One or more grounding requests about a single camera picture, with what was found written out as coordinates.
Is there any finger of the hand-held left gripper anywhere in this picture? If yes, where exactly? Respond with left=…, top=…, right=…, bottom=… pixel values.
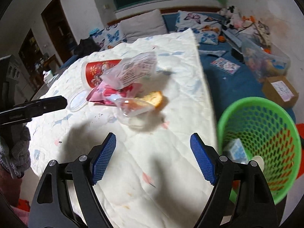
left=0, top=96, right=68, bottom=125

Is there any cardboard box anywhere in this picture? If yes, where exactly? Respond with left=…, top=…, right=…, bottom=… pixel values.
left=262, top=75, right=300, bottom=109

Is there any printed fabric bag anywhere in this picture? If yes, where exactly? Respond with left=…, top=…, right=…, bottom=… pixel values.
left=254, top=20, right=272, bottom=48

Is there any colourful sticker sheet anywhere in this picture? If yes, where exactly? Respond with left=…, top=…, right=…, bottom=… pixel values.
left=210, top=56, right=241, bottom=76

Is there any white cabinet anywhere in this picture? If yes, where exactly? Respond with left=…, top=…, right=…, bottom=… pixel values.
left=10, top=57, right=33, bottom=98

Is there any wide butterfly print pillow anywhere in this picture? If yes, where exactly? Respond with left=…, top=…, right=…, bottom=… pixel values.
left=177, top=10, right=220, bottom=45

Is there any pink snack wrapper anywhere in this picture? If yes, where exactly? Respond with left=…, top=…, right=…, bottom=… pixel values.
left=87, top=83, right=143, bottom=105

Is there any long patterned box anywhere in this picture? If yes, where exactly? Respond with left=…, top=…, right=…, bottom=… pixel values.
left=223, top=29, right=243, bottom=48

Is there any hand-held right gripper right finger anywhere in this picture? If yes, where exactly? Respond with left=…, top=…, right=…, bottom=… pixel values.
left=190, top=133, right=279, bottom=228

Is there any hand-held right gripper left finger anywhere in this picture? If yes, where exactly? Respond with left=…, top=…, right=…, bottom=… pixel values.
left=28, top=132, right=117, bottom=228

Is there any clear printed plastic bag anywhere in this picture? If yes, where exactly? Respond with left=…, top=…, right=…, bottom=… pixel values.
left=101, top=52, right=158, bottom=90

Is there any dark wooden shelf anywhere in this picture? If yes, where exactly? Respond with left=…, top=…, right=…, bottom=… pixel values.
left=18, top=28, right=60, bottom=87

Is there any square butterfly print pillow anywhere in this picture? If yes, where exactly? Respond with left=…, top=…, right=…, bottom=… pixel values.
left=93, top=25, right=127, bottom=51

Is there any yellow bread piece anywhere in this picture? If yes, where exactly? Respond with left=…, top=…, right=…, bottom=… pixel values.
left=140, top=91, right=165, bottom=109

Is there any clear plastic storage bin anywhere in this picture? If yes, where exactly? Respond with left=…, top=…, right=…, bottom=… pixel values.
left=242, top=37, right=291, bottom=82

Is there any black case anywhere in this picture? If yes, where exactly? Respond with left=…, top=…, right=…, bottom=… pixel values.
left=231, top=47, right=245, bottom=64

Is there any dark wooden door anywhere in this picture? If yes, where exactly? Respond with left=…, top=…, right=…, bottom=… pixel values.
left=41, top=0, right=79, bottom=63

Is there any white paper cup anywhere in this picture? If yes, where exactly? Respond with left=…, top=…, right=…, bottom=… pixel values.
left=252, top=155, right=265, bottom=172

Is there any black white cow plush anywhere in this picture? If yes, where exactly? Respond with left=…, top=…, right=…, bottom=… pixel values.
left=220, top=5, right=241, bottom=29

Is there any blue white milk carton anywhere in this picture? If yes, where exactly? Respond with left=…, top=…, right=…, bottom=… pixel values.
left=223, top=138, right=250, bottom=164

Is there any blue sofa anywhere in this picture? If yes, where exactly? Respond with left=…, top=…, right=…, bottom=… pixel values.
left=60, top=8, right=296, bottom=133

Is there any orange fox plush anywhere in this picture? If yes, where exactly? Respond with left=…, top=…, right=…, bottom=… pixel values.
left=241, top=16, right=256, bottom=27

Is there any pink cloth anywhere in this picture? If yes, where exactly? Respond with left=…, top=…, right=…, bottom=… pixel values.
left=11, top=198, right=30, bottom=228

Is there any grey pillow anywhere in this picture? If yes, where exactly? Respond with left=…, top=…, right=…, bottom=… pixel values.
left=119, top=9, right=168, bottom=44

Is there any red paper cup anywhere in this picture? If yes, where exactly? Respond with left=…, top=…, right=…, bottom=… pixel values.
left=81, top=59, right=124, bottom=90

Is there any green plastic mesh basket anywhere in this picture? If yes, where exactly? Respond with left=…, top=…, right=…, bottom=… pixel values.
left=217, top=97, right=302, bottom=206

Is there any clear plastic lid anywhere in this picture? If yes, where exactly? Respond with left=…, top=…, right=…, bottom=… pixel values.
left=68, top=90, right=89, bottom=112

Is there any black clothing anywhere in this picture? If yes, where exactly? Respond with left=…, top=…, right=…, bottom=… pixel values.
left=75, top=38, right=100, bottom=58

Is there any clear plastic cup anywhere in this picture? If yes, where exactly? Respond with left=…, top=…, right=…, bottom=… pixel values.
left=115, top=97, right=155, bottom=124

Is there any white quilted printed mat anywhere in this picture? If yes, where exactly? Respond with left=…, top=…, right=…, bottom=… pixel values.
left=26, top=28, right=215, bottom=228

